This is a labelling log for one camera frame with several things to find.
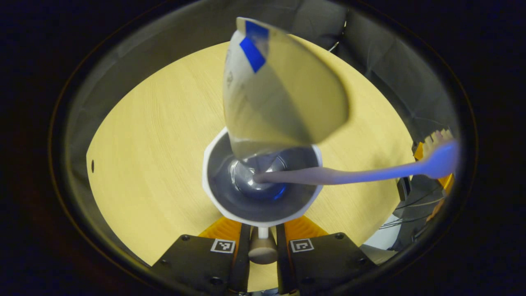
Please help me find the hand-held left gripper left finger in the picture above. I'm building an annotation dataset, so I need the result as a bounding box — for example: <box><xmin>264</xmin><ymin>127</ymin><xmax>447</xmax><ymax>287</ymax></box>
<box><xmin>151</xmin><ymin>216</ymin><xmax>251</xmax><ymax>295</ymax></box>

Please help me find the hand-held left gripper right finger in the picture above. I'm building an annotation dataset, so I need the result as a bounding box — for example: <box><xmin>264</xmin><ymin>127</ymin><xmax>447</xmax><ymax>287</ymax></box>
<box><xmin>276</xmin><ymin>215</ymin><xmax>377</xmax><ymax>295</ymax></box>

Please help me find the white toothbrush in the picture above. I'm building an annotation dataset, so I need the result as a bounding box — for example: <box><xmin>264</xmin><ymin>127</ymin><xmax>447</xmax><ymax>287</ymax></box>
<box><xmin>253</xmin><ymin>129</ymin><xmax>459</xmax><ymax>186</ymax></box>

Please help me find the white cup with wooden handle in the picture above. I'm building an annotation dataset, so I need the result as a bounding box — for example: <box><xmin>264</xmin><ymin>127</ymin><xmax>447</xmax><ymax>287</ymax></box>
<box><xmin>202</xmin><ymin>127</ymin><xmax>324</xmax><ymax>266</ymax></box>

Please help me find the white toothpaste tube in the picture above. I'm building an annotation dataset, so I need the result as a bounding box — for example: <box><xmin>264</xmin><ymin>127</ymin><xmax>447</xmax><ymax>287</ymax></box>
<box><xmin>223</xmin><ymin>16</ymin><xmax>351</xmax><ymax>159</ymax></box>

